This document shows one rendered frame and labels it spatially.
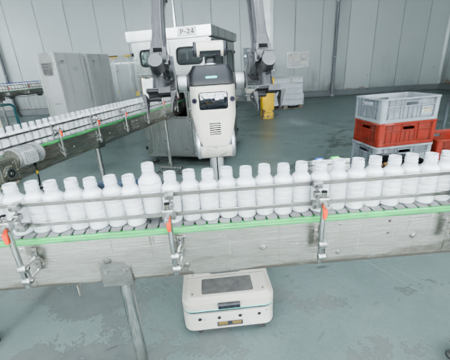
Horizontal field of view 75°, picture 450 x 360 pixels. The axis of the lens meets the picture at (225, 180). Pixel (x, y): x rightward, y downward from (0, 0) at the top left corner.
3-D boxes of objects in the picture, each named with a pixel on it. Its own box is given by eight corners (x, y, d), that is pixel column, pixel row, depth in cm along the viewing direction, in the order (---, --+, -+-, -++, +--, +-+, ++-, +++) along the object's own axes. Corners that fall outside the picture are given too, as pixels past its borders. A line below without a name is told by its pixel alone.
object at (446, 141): (433, 161, 295) (438, 140, 287) (406, 151, 333) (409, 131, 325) (489, 156, 300) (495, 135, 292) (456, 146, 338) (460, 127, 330)
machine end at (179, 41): (181, 140, 639) (170, 39, 567) (240, 141, 606) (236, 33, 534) (146, 163, 496) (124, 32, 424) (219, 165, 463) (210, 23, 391)
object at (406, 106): (380, 124, 265) (383, 99, 257) (353, 117, 303) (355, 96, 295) (438, 118, 274) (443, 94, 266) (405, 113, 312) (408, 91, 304)
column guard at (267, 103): (261, 119, 827) (261, 78, 788) (259, 117, 864) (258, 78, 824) (275, 118, 829) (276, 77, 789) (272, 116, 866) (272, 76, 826)
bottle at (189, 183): (204, 213, 98) (200, 167, 92) (198, 223, 93) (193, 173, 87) (187, 212, 100) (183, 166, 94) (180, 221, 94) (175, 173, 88)
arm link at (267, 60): (272, 52, 131) (252, 53, 130) (278, 36, 119) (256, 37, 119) (275, 77, 129) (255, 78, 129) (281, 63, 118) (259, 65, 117)
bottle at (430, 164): (423, 196, 102) (432, 149, 96) (437, 203, 96) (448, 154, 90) (407, 198, 101) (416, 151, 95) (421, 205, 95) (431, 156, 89)
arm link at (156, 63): (170, 57, 128) (150, 58, 127) (166, 38, 116) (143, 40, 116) (171, 82, 125) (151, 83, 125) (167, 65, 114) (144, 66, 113)
